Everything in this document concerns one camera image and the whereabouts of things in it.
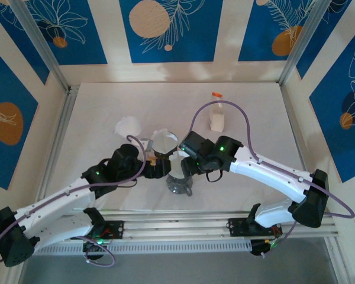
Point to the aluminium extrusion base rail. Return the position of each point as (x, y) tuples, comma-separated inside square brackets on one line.
[(177, 227)]

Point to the orange glass server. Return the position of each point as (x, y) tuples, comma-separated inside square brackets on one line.
[(151, 161)]

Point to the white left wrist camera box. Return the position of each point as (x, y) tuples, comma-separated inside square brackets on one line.
[(148, 145)]

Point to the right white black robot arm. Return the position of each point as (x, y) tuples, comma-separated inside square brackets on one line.
[(269, 174)]

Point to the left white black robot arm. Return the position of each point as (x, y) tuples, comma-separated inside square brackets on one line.
[(56, 195)]

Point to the black controller box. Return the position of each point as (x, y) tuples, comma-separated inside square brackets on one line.
[(93, 251), (258, 248)]

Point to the coffee filter bag orange top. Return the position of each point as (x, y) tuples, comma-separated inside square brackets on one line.
[(217, 122)]

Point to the aluminium side rail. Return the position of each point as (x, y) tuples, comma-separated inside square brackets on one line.
[(287, 103), (62, 124)]

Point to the white paper coffee filter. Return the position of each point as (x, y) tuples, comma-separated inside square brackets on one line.
[(176, 165), (164, 142), (127, 127)]

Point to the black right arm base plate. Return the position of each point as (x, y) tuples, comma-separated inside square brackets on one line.
[(236, 227)]

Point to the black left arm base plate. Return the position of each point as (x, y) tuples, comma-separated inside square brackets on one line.
[(116, 232)]

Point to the aluminium frame leg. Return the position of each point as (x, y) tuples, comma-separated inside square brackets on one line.
[(334, 260), (14, 276)]

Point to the smoky grey glass server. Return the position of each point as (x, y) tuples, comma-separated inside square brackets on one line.
[(180, 190)]

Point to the aluminium frame post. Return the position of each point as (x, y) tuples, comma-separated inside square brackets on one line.
[(41, 41), (301, 35)]

